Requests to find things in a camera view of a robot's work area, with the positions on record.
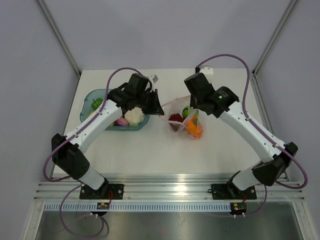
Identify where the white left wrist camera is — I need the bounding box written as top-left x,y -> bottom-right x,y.
148,74 -> 159,84

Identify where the white slotted cable duct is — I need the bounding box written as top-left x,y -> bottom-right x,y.
44,201 -> 231,213

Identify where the left controller board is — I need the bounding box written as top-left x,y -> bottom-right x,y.
96,202 -> 110,210

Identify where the clear zip top bag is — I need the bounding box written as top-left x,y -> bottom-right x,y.
160,95 -> 204,140

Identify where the right controller board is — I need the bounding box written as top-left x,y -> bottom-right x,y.
229,202 -> 247,216

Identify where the purple toy onion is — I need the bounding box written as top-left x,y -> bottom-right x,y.
114,117 -> 130,127

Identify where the green toy melon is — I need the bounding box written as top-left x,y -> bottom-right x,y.
182,106 -> 194,119

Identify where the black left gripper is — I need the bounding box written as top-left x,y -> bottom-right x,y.
135,89 -> 164,116

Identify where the aluminium frame post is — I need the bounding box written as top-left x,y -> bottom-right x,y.
35,0 -> 82,79
252,0 -> 300,77

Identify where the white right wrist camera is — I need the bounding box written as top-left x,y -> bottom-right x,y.
199,65 -> 214,77

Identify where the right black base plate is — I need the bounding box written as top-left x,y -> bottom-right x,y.
207,183 -> 257,200

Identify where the controller board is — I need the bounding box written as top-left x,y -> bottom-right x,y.
96,202 -> 110,210
229,202 -> 247,216

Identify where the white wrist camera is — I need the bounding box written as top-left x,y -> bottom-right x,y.
148,74 -> 159,84
199,65 -> 214,77

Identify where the white toy cauliflower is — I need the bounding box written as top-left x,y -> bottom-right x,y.
124,107 -> 145,127

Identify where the right aluminium frame post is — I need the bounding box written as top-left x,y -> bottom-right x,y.
252,0 -> 300,77

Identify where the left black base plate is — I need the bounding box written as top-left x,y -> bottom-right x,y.
79,183 -> 125,200

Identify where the dark red toy pepper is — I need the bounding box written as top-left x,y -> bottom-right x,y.
168,113 -> 185,132

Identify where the green toy bell pepper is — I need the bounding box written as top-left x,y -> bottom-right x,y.
91,98 -> 104,110

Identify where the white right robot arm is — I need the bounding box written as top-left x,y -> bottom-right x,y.
184,72 -> 298,198

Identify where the left aluminium frame post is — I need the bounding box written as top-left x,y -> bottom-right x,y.
35,0 -> 82,79

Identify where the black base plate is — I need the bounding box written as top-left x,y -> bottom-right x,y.
79,183 -> 125,200
207,183 -> 257,200

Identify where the teal plastic food tray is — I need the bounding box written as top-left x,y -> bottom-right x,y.
79,89 -> 150,131

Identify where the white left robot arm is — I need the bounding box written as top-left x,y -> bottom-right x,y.
51,73 -> 165,199

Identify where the aluminium mounting rail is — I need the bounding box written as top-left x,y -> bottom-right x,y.
32,174 -> 305,203

